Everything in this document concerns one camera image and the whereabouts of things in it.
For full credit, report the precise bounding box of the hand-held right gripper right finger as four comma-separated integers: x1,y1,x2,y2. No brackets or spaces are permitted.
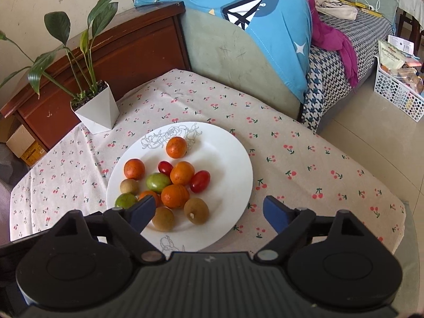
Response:
253,195,370,263

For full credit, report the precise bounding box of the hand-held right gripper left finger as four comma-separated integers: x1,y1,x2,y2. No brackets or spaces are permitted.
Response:
53,195,164,266

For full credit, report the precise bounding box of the orange mandarin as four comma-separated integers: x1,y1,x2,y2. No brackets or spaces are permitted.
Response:
161,184,190,209
137,190,163,207
170,161,195,186
123,159,146,181
166,136,188,159

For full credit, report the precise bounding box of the oblong green tomato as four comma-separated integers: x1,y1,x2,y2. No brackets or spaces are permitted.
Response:
114,193,138,210

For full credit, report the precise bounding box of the brown longan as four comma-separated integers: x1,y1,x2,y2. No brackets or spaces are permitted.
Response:
151,207,175,232
120,178,140,195
183,198,210,225

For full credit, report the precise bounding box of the round green tomato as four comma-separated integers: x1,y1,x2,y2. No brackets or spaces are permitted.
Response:
146,173,173,192

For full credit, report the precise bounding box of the white floral print plate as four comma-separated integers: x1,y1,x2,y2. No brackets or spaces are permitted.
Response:
106,121,254,252

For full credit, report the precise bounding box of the cherry print tablecloth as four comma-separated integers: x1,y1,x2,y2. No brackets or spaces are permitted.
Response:
9,69,407,255

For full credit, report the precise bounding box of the white faceted plant pot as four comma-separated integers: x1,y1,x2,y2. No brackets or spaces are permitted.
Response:
70,80,120,135

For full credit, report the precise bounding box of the houndstooth bed sheet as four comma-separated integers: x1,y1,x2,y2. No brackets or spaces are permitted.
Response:
302,45,353,133

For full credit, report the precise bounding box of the brown cardboard box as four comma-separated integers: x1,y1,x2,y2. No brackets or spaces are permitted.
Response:
6,124,48,167

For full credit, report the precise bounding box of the dark wooden cabinet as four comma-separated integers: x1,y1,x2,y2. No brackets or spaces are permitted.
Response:
0,2,191,149

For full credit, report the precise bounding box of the white perforated basket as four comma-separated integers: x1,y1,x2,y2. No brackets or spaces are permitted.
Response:
374,55,424,123

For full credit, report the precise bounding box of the green padded sofa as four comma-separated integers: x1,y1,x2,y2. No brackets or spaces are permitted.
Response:
180,8,308,123

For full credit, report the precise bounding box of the blue printed blanket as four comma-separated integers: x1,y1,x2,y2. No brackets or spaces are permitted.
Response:
134,0,313,101

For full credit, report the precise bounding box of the magenta cloth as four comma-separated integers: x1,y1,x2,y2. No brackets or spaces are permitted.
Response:
288,0,359,88

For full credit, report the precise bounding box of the cream snack bag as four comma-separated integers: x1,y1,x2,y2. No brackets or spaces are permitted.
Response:
378,39,406,73

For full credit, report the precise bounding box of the grey checked blanket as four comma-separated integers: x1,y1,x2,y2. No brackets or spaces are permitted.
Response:
316,8,395,85

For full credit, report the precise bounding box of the green leafy plant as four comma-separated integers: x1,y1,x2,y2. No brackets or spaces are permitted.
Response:
0,0,134,107

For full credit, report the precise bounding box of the cream cloth bag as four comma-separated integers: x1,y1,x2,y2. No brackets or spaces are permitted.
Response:
313,0,359,20

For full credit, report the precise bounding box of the yellow strip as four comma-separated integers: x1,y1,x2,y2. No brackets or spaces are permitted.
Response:
338,0,383,18

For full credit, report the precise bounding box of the dark wooden chair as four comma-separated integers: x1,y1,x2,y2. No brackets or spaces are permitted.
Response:
397,10,424,73

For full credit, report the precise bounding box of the white table cover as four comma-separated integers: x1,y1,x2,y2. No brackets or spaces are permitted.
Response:
396,0,424,20

